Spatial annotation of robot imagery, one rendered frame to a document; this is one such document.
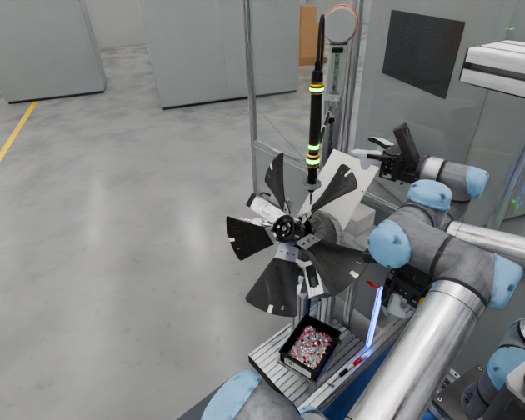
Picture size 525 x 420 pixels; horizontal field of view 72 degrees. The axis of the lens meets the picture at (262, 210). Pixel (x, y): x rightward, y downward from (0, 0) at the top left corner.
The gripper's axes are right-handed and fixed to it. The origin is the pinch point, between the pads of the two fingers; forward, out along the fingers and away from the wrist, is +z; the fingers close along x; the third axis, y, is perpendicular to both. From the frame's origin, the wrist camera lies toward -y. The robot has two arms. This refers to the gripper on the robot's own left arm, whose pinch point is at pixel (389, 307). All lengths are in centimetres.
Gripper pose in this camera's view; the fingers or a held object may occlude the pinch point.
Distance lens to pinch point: 96.2
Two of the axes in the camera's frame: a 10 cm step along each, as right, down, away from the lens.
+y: 6.4, 4.2, -6.4
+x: 7.7, -3.9, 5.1
